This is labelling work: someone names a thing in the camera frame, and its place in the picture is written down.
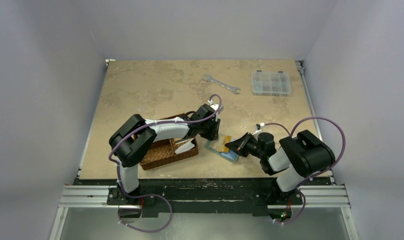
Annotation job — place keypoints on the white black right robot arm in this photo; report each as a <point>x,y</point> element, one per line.
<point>296,159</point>

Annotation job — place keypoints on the clear plastic organizer box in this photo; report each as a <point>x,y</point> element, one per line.
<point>271,83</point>

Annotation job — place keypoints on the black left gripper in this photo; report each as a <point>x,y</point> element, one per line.
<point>213,135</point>

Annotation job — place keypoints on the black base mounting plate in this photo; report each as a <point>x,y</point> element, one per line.
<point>216,195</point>

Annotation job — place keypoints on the aluminium frame rail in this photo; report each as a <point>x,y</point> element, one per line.
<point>83,213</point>

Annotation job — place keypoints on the teal leather card holder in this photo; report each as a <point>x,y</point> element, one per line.
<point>218,147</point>

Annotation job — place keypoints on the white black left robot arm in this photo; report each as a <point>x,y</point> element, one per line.
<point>119,141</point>

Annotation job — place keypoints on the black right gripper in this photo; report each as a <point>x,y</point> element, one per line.
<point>240,146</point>

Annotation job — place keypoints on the stack of cards in basket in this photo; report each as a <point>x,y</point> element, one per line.
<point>184,145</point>

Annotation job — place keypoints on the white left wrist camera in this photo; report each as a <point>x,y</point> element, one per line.
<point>217,107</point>

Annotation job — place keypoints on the silver open-end wrench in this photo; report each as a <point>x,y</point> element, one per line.
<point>209,78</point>

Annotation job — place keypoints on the brown woven divided basket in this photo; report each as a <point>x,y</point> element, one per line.
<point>153,143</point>

